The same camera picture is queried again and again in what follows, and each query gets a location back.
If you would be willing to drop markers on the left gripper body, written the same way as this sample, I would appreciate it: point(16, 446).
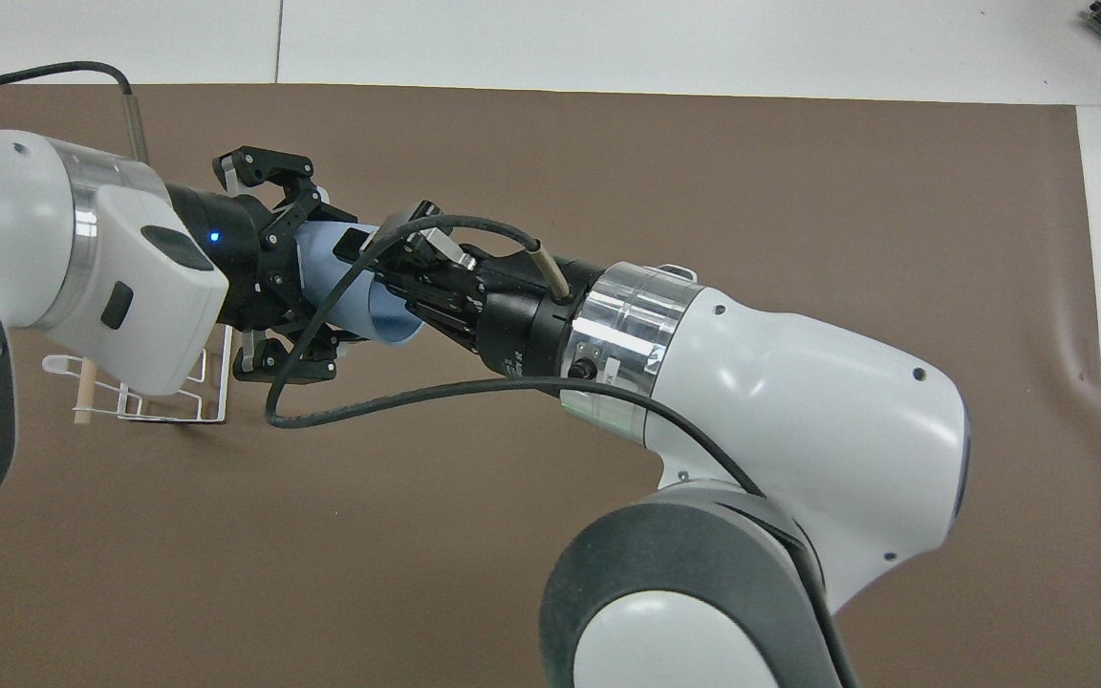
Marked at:
point(230, 253)

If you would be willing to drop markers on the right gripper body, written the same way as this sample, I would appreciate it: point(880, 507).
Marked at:
point(522, 320)

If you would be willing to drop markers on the light blue cup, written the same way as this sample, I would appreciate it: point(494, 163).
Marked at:
point(321, 272)

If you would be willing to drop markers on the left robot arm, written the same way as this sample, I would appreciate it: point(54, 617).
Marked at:
point(6, 220)

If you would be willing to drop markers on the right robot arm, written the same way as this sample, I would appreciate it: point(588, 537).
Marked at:
point(799, 401)

